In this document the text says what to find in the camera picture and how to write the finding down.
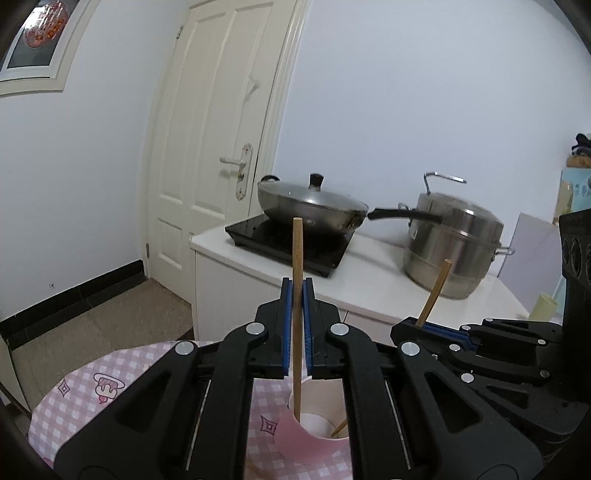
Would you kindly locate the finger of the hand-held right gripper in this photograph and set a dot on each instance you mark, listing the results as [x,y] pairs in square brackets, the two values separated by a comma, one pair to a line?
[434,346]
[452,334]

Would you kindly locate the stainless steel steamer pot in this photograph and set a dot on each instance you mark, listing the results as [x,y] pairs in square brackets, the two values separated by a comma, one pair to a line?
[443,258]

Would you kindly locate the pink checkered tablecloth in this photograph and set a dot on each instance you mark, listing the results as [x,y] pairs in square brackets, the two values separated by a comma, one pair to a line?
[92,383]

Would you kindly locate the red rabbit window decal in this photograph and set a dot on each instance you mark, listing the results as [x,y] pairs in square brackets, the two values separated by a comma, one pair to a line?
[46,23]

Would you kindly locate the white framed window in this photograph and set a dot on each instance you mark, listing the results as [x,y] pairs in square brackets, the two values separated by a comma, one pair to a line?
[46,69]

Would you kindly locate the white mini fridge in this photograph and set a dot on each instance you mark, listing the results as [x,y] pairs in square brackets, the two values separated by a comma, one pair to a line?
[531,258]

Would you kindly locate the dark bundled object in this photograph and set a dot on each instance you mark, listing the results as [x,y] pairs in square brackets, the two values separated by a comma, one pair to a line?
[582,144]

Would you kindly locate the black induction cooktop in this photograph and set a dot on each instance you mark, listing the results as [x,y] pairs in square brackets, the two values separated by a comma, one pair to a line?
[258,235]

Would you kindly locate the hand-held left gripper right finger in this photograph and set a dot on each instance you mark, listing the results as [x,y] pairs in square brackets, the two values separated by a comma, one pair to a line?
[308,323]

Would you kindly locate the white door hook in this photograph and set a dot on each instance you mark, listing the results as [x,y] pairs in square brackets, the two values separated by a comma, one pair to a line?
[253,85]

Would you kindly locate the tan bag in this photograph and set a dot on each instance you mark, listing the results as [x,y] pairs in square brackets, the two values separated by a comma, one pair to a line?
[579,160]

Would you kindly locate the brown wooden chopstick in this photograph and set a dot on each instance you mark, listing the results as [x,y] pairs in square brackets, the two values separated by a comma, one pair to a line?
[436,290]
[298,249]

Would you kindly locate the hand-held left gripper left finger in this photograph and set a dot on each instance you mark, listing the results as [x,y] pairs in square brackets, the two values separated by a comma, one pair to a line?
[287,323]

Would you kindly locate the pale printed box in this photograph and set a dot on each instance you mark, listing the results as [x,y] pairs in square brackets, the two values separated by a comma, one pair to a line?
[572,194]

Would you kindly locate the pink cup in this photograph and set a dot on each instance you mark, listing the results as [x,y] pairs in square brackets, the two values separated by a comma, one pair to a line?
[300,443]

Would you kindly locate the white kitchen cabinet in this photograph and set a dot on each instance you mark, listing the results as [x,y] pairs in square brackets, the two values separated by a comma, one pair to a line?
[369,286]

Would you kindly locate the pale yellow cup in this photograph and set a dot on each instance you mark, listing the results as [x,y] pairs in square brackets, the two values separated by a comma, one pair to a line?
[545,308]

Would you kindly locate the white panel door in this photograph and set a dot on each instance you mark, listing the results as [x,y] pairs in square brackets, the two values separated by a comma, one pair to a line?
[207,115]

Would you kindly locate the glass wok lid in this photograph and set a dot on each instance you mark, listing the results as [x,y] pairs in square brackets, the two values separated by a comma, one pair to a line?
[300,191]

